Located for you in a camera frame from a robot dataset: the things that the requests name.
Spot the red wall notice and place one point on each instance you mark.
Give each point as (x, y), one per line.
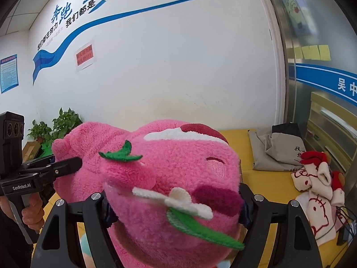
(84, 55)

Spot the person's left hand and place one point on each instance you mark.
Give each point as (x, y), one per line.
(33, 215)

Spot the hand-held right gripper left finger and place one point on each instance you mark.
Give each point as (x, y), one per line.
(96, 215)

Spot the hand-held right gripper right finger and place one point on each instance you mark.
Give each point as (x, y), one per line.
(252, 212)

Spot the large potted green plant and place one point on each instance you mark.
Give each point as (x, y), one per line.
(67, 122)

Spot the blue glass sign strip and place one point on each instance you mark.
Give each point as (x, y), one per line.
(326, 79)

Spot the white and red plush toy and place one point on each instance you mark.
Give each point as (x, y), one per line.
(315, 201)

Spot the yellow shelf behind glass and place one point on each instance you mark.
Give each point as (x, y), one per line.
(329, 128)

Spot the blue wall poster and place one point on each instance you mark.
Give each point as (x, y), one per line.
(8, 74)

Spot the cartoon poster on glass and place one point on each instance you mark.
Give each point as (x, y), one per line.
(297, 8)

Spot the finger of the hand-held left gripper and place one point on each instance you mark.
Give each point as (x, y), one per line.
(64, 166)

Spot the blue ribbon wall decal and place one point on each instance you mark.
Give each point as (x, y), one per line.
(83, 28)

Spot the small potted green plant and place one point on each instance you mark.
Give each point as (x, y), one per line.
(40, 132)

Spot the dark grey device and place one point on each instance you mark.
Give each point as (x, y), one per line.
(345, 234)

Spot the pink plush toy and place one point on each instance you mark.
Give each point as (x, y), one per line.
(173, 178)

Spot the yellow sticky note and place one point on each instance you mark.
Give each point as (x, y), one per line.
(304, 53)
(325, 52)
(313, 52)

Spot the small brown cardboard box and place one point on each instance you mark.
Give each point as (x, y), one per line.
(30, 149)

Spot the grey tote bag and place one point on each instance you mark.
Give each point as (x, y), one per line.
(273, 150)

